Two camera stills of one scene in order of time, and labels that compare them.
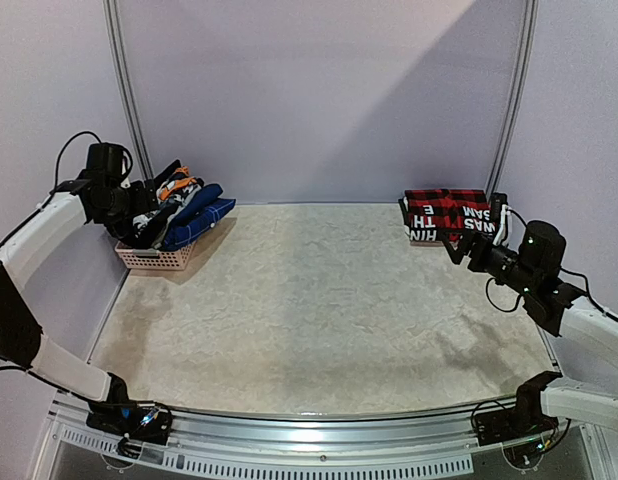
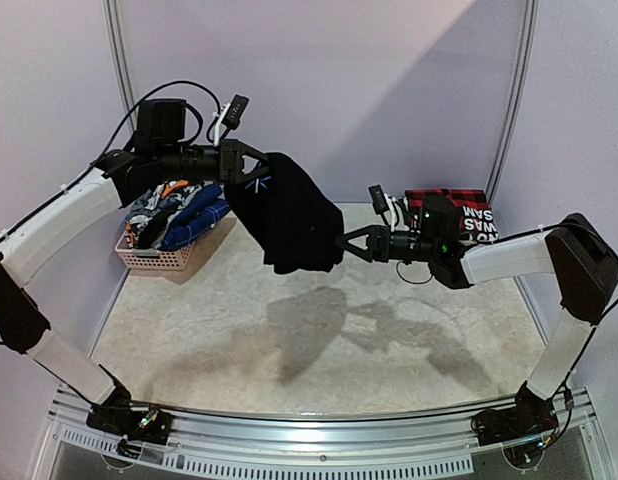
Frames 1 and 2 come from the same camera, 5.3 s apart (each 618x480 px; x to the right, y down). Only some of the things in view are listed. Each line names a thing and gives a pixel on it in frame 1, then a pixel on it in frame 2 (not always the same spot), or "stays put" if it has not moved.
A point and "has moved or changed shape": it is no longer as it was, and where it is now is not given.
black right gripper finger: (462, 249) to (353, 248)
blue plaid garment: (200, 214) stays put
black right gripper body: (469, 245) to (379, 243)
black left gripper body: (134, 205) to (227, 162)
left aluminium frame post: (125, 87) stays put
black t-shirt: (164, 175) has moved or changed shape
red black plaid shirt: (455, 212) stays put
